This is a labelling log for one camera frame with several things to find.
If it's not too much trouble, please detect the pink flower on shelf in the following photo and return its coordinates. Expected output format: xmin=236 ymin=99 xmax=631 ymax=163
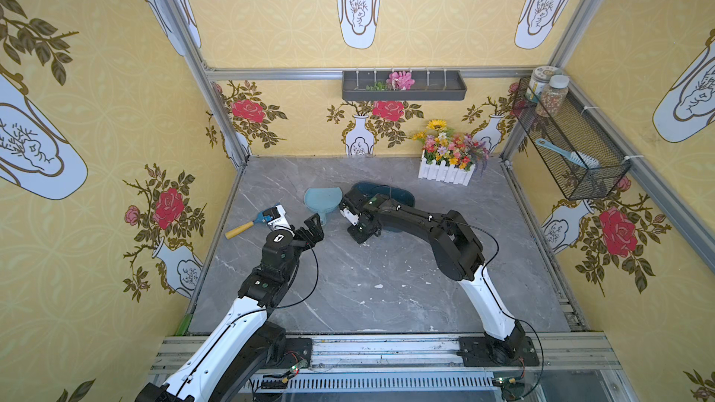
xmin=387 ymin=71 xmax=415 ymax=90

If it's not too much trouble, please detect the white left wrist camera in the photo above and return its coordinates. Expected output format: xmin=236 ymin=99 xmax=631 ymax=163
xmin=262 ymin=204 xmax=293 ymax=232

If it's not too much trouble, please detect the light blue brush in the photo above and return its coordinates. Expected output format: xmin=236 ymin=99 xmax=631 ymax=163
xmin=536 ymin=139 xmax=601 ymax=169

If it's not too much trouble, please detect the light blue dustpan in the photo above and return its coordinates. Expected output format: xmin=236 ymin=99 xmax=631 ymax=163
xmin=304 ymin=187 xmax=343 ymax=225

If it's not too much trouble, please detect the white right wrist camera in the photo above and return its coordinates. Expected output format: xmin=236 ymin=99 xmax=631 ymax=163
xmin=340 ymin=207 xmax=359 ymax=226

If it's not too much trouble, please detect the blue rake yellow handle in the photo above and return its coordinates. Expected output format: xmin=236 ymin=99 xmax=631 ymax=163
xmin=225 ymin=212 xmax=264 ymax=239

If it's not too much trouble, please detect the glass jar white lid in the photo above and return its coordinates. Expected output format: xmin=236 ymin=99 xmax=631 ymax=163
xmin=525 ymin=65 xmax=562 ymax=102

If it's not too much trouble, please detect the spice jar white lid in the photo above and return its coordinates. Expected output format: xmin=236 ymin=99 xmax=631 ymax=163
xmin=536 ymin=74 xmax=570 ymax=117

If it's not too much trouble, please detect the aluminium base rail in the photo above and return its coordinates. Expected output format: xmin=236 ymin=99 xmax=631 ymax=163
xmin=139 ymin=332 xmax=638 ymax=402

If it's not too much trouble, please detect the white fence flower box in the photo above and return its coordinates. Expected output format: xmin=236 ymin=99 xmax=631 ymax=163
xmin=411 ymin=119 xmax=491 ymax=186

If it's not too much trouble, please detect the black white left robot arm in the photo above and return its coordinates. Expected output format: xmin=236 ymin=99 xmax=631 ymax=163
xmin=136 ymin=213 xmax=324 ymax=401

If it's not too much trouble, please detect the dark wall shelf tray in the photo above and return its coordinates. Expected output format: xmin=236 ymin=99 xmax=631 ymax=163
xmin=342 ymin=69 xmax=467 ymax=102

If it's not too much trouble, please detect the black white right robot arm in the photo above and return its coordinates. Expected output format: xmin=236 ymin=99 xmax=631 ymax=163
xmin=338 ymin=186 xmax=542 ymax=367

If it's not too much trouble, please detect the black wire mesh basket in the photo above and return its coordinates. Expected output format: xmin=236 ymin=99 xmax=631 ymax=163
xmin=513 ymin=77 xmax=631 ymax=200

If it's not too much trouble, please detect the teal plastic storage box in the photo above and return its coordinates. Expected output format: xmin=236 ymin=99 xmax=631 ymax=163
xmin=343 ymin=182 xmax=422 ymax=236

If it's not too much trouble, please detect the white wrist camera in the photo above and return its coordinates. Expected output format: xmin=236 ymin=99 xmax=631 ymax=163
xmin=340 ymin=207 xmax=359 ymax=226
xmin=262 ymin=204 xmax=293 ymax=232

